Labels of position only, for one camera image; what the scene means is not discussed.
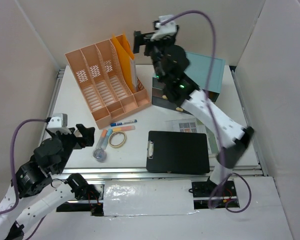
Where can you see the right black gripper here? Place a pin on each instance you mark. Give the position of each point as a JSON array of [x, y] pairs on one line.
[[142, 39]]

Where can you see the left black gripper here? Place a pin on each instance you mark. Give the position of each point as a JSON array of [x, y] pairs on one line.
[[87, 139]]

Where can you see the orange folder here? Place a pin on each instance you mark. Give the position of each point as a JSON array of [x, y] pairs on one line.
[[127, 61]]

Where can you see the black clipboard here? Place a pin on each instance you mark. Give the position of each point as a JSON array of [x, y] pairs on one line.
[[177, 153]]

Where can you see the clear document pouch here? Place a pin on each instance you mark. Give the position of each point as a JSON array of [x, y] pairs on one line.
[[193, 125]]

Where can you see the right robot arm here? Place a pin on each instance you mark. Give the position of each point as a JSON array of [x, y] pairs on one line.
[[170, 62]]

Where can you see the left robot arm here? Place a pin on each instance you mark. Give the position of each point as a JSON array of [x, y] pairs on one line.
[[17, 216]]

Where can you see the grey tape roll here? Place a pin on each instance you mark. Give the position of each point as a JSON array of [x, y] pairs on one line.
[[77, 133]]

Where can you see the orange blue glue stick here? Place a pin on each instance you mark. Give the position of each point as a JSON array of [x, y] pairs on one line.
[[104, 138]]

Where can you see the pink yellow highlighter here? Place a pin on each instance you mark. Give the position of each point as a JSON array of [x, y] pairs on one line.
[[124, 128]]

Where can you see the blue white marker pen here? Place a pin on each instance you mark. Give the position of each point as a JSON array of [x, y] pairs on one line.
[[127, 122]]

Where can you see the pink plastic file organizer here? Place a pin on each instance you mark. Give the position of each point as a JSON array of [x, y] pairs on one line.
[[97, 71]]

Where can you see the teal drawer cabinet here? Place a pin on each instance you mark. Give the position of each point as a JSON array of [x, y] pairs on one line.
[[198, 72]]

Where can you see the white foil covered plate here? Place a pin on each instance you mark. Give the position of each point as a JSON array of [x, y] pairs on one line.
[[148, 198]]

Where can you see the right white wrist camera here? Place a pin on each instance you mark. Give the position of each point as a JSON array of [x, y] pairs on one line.
[[165, 27]]

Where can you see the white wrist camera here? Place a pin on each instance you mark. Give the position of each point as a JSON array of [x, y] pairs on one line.
[[165, 27], [58, 123]]

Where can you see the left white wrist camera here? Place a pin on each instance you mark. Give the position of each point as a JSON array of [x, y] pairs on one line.
[[58, 123]]

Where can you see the aluminium rail frame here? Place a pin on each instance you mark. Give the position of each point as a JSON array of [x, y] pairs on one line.
[[129, 161]]

